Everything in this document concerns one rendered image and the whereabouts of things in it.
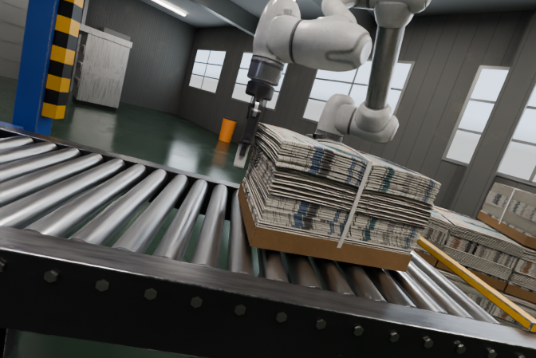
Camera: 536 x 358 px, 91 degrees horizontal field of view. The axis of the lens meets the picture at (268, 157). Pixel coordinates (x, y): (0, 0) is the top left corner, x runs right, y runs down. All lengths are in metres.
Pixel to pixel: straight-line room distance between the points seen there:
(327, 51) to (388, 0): 0.54
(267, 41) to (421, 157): 4.28
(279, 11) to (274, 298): 0.61
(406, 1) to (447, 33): 4.16
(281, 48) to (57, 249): 0.57
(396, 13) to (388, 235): 0.78
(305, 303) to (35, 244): 0.40
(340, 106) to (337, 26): 0.85
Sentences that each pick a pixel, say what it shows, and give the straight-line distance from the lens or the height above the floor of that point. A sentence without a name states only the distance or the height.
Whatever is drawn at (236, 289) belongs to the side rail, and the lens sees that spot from 0.45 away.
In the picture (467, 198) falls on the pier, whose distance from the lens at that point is 4.51.
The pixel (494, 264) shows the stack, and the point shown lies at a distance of 1.63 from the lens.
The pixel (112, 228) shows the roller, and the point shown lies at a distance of 0.56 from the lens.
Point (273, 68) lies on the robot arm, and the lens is 0.70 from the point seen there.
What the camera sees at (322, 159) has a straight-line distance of 0.52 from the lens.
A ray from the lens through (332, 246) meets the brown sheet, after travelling 0.60.
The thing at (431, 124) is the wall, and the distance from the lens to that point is 4.86.
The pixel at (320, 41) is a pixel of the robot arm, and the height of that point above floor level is 1.24.
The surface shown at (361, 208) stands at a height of 0.93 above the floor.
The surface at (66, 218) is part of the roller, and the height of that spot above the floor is 0.80.
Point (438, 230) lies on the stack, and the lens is 1.49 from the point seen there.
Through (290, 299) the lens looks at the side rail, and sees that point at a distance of 0.47.
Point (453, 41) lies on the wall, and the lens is 5.21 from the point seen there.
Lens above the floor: 1.06
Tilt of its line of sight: 9 degrees down
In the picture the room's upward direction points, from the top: 17 degrees clockwise
